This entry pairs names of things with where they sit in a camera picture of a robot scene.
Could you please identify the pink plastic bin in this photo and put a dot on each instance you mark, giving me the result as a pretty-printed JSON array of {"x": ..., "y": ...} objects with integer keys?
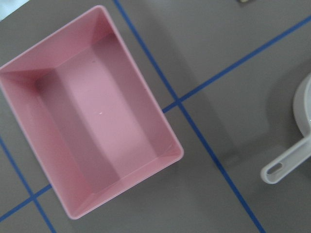
[{"x": 88, "y": 113}]

